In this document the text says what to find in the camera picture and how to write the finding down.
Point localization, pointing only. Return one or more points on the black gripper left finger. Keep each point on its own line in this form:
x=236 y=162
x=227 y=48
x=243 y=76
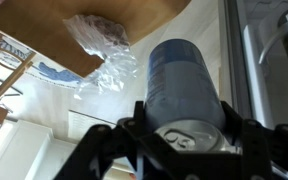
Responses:
x=117 y=150

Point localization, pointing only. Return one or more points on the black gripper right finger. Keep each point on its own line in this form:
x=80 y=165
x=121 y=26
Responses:
x=260 y=150

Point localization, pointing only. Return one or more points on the blue drink can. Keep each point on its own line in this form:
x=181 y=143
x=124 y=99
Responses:
x=184 y=86

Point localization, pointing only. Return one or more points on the clear plastic bag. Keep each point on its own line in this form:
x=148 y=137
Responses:
x=107 y=56

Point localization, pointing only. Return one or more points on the white cabinet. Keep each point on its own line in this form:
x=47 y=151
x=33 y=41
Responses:
x=20 y=153

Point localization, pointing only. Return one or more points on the white rug with blue pattern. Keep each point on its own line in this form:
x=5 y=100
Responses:
x=57 y=73

